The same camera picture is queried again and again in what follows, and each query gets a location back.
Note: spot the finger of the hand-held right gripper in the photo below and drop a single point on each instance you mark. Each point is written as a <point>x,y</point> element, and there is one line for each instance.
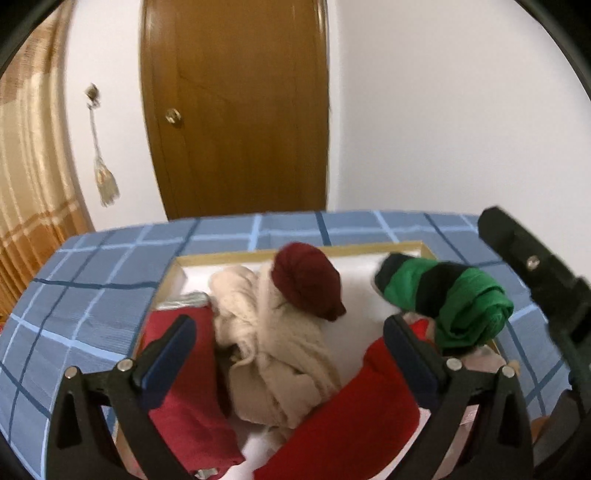
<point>512,240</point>

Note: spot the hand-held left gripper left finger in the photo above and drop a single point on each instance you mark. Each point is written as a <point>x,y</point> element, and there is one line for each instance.
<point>168,364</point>

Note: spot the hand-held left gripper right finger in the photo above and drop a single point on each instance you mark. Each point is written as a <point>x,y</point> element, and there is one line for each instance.
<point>411,364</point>

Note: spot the dark red underwear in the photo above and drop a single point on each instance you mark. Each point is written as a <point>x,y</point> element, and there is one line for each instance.
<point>194,415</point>

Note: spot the pale pink underwear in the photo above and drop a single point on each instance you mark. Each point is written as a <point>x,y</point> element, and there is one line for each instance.
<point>480,362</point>

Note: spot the green black striped underwear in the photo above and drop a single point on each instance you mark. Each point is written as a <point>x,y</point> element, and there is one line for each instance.
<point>466,300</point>

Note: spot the bright red underwear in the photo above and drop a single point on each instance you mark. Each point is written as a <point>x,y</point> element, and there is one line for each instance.
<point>351,424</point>

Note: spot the shallow cardboard tray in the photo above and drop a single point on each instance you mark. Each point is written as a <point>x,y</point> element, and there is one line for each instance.
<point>355,279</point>

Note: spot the beige underwear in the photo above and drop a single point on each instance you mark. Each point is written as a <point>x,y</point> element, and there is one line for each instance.
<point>286,350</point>

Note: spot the maroon underwear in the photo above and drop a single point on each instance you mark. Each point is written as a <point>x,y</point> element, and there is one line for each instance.
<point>304,277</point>

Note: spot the blue checked tablecloth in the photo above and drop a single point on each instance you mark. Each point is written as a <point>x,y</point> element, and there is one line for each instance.
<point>92,286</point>

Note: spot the curtain tassel tieback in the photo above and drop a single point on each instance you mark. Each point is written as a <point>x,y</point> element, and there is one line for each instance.
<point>106,184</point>

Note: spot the beige patterned curtain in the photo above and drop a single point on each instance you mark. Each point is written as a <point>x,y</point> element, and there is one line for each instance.
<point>27,184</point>

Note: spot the brass door knob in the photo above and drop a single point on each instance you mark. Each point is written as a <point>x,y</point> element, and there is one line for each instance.
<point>173,116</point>

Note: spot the brown wooden door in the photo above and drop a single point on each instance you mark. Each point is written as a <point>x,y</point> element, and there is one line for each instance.
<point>240,115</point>

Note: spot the metal wall hook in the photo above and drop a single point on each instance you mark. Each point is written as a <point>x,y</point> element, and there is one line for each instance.
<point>93,94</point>

